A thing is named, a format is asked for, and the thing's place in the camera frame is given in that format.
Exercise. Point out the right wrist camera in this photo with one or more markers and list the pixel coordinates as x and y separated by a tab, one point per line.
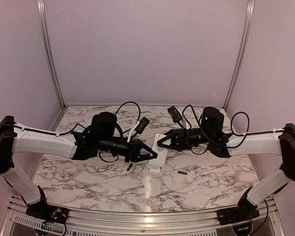
178	118

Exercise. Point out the left aluminium frame post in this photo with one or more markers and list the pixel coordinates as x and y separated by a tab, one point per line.
48	52

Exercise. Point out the aluminium frame post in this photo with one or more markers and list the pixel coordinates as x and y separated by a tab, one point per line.
241	53
48	52

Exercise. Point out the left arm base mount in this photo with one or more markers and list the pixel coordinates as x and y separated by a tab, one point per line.
50	214

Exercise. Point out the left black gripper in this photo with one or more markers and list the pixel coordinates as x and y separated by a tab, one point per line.
133	151

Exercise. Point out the right aluminium frame post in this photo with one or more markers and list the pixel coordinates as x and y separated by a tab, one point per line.
241	53

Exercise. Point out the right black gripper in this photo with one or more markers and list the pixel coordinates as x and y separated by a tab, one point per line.
181	140

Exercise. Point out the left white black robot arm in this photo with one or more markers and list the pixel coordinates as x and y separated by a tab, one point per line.
102	135

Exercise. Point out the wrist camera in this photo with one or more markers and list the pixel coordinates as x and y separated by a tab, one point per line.
178	118
138	128

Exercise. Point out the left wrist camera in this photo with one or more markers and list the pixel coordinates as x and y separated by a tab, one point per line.
138	128

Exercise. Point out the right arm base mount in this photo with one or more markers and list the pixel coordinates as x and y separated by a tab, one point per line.
236	214

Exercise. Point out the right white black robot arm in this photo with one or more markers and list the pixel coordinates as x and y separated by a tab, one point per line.
225	145

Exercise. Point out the front aluminium rail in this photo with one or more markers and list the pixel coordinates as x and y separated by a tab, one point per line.
84	222

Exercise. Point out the white remote control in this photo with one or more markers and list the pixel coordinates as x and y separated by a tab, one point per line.
155	166

